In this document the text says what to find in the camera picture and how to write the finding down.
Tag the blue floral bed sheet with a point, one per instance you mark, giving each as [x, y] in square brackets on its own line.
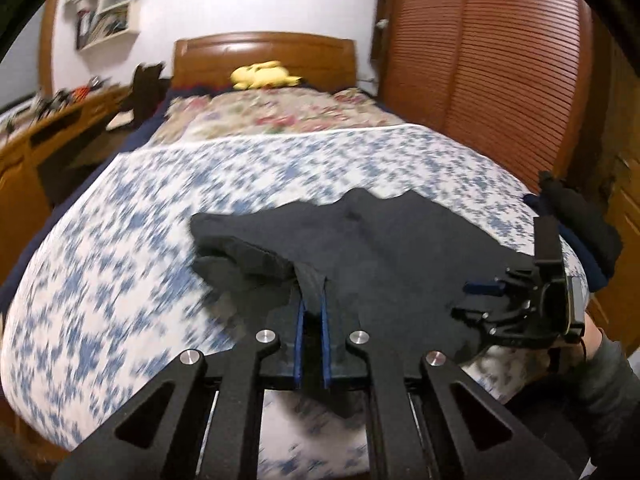
[150, 240]

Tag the black jacket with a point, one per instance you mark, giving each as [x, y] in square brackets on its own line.
[390, 240]

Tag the wooden slatted wardrobe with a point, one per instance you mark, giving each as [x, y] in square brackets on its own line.
[490, 60]

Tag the white wall shelf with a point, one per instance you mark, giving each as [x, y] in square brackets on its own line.
[110, 10]

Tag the yellow plush toy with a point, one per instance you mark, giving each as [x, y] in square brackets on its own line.
[262, 76]

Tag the small white figure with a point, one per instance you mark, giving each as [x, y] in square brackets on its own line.
[382, 24]

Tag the person's right hand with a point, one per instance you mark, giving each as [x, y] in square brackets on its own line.
[592, 337]

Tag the narrow wooden shelf unit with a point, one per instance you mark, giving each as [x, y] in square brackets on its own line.
[384, 20]

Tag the person's right forearm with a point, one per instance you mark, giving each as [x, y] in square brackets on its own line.
[605, 400]

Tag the black folded cloth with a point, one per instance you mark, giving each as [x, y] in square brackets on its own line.
[585, 220]

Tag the wooden desk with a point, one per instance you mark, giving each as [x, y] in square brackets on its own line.
[25, 160]

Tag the pink floral quilt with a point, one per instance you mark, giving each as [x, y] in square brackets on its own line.
[280, 117]

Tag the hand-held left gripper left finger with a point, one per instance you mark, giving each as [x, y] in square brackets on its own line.
[300, 345]

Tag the wooden bed headboard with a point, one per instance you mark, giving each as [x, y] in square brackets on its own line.
[265, 55]

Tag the wooden door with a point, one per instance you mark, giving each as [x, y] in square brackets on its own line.
[622, 160]

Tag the window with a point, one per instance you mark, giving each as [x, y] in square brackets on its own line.
[20, 65]

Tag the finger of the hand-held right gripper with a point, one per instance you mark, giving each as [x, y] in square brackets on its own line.
[470, 315]
[482, 288]

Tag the red basket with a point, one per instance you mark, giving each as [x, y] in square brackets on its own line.
[81, 93]

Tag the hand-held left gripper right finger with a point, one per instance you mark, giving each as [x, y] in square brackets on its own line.
[326, 347]

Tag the dark wooden chair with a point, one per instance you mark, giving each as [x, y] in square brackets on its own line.
[145, 92]

